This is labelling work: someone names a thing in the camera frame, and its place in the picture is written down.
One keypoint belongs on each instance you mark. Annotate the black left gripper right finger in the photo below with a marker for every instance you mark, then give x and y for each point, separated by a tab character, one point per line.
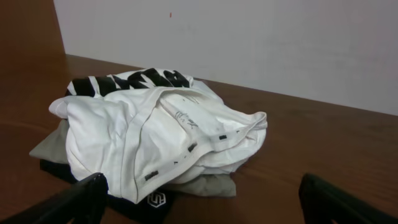
322	202

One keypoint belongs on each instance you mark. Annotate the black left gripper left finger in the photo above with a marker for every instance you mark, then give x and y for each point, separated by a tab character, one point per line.
83	202

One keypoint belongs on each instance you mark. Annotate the black shorts with grey waistband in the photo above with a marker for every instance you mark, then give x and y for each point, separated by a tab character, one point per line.
151	210

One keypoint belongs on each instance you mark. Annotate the grey-beige folded garment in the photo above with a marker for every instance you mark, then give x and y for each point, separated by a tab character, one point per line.
52	149

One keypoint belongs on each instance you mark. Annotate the white shirt with black print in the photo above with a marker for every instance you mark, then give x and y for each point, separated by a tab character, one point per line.
147	128

